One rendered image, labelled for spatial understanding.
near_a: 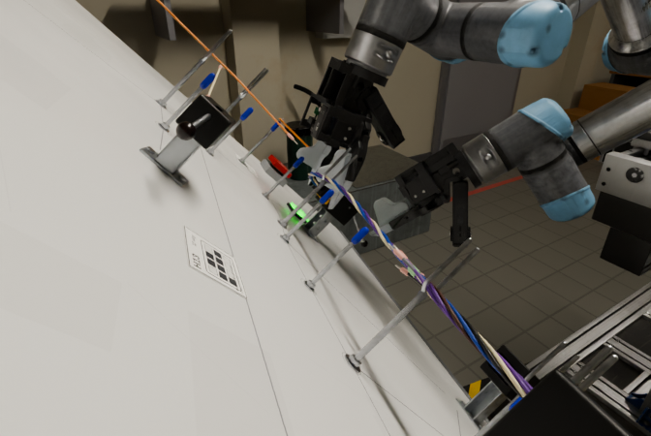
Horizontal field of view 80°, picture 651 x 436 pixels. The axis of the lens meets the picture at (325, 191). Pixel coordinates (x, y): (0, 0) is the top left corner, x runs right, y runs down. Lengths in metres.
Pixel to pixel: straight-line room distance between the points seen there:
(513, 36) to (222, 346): 0.46
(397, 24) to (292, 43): 2.38
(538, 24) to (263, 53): 2.24
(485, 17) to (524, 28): 0.06
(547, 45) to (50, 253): 0.51
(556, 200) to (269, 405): 0.58
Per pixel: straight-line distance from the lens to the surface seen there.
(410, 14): 0.58
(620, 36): 1.16
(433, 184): 0.67
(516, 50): 0.54
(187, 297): 0.23
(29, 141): 0.26
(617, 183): 1.10
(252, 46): 2.62
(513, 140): 0.67
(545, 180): 0.70
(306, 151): 0.64
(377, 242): 2.55
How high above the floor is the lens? 1.42
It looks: 25 degrees down
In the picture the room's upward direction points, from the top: straight up
